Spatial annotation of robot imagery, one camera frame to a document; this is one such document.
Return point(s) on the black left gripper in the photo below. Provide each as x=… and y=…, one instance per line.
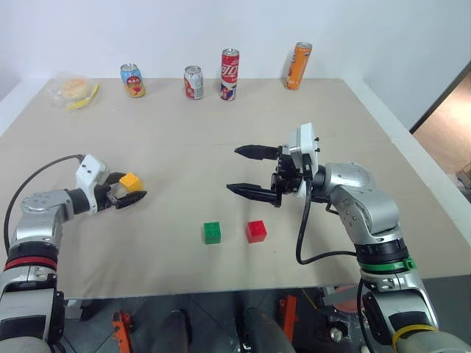
x=105, y=196

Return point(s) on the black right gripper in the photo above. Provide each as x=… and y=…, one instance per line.
x=287, y=176

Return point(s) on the yellow toy cube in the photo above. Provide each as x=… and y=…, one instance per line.
x=131, y=182

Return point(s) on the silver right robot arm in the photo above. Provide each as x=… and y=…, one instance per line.
x=368, y=206

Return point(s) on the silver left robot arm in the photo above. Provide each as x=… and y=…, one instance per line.
x=40, y=217

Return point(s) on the red toy cube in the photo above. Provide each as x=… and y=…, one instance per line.
x=256, y=232

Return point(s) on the beige table mat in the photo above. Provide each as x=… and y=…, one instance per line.
x=191, y=154

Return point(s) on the green toy cube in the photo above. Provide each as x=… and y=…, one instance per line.
x=212, y=233

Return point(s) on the yellow plastic banana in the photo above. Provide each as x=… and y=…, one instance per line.
x=82, y=103

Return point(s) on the tall red cola can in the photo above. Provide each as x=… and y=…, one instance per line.
x=230, y=75

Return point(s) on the yellow blue juice can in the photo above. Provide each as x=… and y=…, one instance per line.
x=133, y=82

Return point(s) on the short white red can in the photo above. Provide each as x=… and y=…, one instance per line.
x=193, y=84

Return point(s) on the round bread bun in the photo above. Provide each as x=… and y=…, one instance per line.
x=75, y=88

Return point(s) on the tall orange soda can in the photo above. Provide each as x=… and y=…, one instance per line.
x=297, y=68

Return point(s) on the clear plastic bag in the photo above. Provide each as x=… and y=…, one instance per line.
x=59, y=95

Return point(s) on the orange clamp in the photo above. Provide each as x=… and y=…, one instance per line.
x=289, y=316
x=122, y=331

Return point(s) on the dark rounded shape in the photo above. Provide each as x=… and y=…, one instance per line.
x=176, y=332
x=263, y=331

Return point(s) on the red round disc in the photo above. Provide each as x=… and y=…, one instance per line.
x=346, y=306

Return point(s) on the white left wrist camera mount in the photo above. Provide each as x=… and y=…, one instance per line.
x=90, y=169

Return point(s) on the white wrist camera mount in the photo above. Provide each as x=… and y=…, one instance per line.
x=305, y=141
x=90, y=169

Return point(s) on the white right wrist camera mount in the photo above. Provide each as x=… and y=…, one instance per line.
x=305, y=141

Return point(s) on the dark door frame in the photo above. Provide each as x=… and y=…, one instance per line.
x=441, y=98

